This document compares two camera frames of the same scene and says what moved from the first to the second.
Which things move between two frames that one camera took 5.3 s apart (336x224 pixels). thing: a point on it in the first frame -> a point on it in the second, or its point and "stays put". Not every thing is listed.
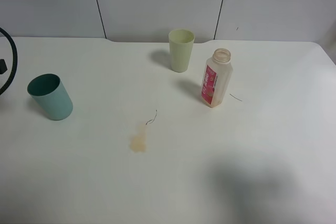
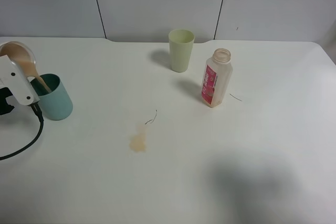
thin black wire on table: [235, 97] stays put
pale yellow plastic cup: [181, 42] stays put
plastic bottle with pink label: [217, 77] stays put
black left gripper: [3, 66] -> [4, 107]
